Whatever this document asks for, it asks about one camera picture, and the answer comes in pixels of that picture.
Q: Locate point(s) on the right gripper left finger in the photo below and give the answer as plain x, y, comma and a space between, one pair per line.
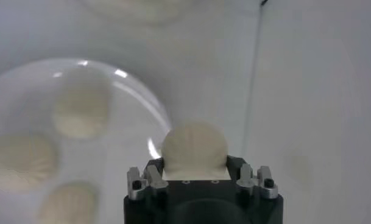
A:
154, 179

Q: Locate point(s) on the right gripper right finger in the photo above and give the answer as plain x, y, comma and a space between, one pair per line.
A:
244, 178

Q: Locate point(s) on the white steamed baozi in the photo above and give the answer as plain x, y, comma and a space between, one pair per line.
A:
69, 204
194, 149
81, 112
20, 161

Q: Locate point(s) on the white round plate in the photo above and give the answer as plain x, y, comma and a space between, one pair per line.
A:
127, 121

